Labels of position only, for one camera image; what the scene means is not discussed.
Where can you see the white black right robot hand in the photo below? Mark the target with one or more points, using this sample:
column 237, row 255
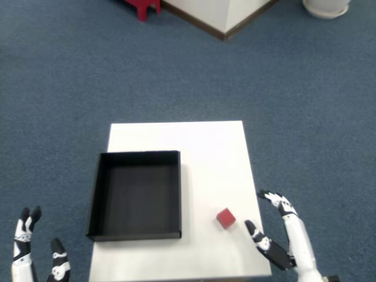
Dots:
column 298, row 235

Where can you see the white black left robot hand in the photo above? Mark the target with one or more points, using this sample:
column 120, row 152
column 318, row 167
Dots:
column 22, row 264

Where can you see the small red cube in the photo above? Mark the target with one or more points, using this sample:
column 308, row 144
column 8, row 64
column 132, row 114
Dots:
column 225, row 218

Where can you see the black open box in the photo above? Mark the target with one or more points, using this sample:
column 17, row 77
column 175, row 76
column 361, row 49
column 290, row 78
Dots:
column 138, row 194

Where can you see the white pot saucer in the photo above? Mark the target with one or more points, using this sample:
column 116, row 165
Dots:
column 323, row 15

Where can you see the white plant pot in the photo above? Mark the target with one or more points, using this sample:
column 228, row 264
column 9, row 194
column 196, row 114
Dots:
column 326, row 4

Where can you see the red plastic stool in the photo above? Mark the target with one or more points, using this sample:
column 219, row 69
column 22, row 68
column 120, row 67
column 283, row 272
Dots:
column 144, row 8

